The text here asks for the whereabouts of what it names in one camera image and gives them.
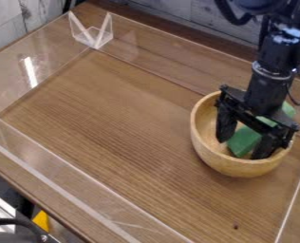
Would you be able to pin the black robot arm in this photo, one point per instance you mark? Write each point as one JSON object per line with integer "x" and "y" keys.
{"x": 279, "y": 46}

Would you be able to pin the clear acrylic corner bracket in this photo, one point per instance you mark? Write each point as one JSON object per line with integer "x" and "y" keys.
{"x": 93, "y": 37}

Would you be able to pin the clear acrylic tray wall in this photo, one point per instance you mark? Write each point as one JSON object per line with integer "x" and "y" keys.
{"x": 87, "y": 206}

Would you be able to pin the green rectangular block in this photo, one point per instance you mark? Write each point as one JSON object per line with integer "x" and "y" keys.
{"x": 247, "y": 138}

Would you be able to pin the yellow tag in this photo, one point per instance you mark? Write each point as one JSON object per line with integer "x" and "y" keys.
{"x": 42, "y": 221}

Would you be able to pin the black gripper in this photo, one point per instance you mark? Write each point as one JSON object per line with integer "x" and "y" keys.
{"x": 260, "y": 100}

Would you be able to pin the brown wooden bowl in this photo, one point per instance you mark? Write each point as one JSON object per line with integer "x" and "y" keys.
{"x": 215, "y": 153}

